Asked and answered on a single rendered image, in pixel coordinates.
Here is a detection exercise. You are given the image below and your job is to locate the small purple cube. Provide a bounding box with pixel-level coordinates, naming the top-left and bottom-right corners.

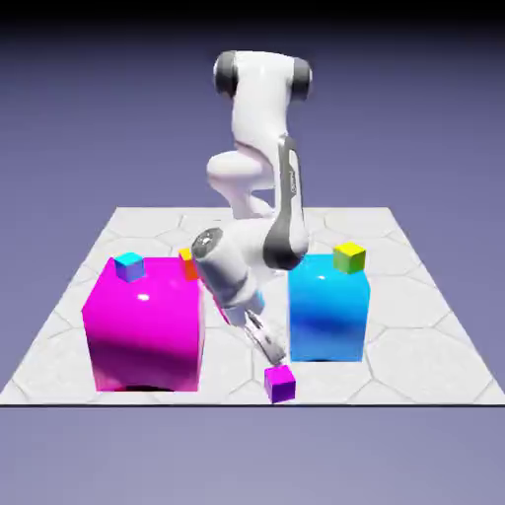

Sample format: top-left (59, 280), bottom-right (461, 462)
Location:
top-left (263, 364), bottom-right (297, 404)

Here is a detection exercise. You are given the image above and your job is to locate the small yellow-green cube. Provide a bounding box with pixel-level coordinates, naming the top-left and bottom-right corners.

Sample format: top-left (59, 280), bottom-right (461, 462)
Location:
top-left (332, 241), bottom-right (367, 275)

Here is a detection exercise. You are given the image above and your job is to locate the large magenta box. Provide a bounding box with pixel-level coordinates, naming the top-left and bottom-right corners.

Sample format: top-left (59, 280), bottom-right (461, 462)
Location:
top-left (81, 256), bottom-right (206, 394)

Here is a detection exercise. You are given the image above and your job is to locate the large blue box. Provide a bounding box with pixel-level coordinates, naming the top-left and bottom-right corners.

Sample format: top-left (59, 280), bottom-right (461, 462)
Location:
top-left (287, 252), bottom-right (371, 363)

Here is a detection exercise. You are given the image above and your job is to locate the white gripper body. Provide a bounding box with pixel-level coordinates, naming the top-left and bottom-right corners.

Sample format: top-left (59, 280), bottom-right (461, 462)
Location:
top-left (243, 310), bottom-right (288, 368)

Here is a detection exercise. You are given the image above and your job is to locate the small cyan cube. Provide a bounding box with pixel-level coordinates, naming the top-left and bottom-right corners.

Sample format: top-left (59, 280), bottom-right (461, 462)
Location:
top-left (113, 252), bottom-right (146, 284)

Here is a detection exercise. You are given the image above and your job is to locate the small orange cube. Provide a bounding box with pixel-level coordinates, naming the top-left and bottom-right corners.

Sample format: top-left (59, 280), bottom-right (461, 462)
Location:
top-left (178, 247), bottom-right (199, 282)

